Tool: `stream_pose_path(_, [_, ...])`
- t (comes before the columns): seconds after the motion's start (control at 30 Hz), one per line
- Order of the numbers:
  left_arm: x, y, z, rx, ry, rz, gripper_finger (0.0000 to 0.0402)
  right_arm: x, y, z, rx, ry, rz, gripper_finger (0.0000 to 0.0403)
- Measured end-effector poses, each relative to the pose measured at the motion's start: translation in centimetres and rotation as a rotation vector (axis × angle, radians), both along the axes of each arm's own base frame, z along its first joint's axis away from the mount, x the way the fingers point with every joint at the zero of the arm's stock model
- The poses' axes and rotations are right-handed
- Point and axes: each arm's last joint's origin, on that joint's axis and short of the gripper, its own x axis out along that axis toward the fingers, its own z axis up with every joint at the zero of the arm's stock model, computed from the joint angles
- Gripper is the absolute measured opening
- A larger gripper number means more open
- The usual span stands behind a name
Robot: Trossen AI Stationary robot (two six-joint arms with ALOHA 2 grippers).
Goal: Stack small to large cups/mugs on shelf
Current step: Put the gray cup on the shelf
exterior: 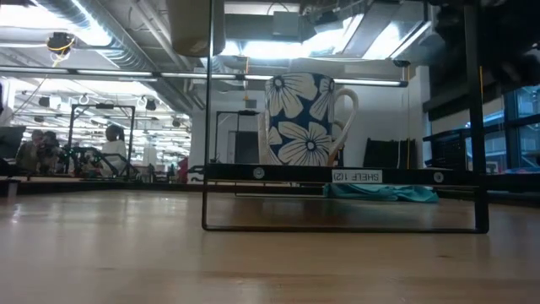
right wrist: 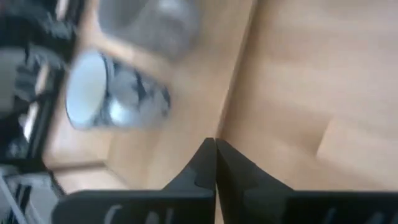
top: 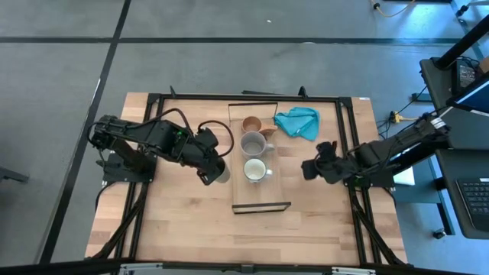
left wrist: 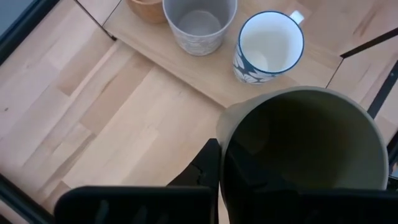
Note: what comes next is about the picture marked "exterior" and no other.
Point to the person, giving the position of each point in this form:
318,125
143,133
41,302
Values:
50,152
28,154
115,148

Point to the black dark panel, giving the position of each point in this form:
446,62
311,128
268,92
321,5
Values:
388,153

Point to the black table frame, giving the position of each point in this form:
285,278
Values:
84,186

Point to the olive paper cup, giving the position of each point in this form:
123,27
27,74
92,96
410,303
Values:
190,29

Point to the dark monitor screen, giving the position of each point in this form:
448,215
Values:
11,141

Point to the wooden tray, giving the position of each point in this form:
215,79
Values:
295,174

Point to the white shelf label sticker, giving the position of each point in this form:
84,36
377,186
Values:
357,176

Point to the long light strip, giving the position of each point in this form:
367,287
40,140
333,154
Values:
118,73

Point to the teal cloth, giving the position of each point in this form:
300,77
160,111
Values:
379,193

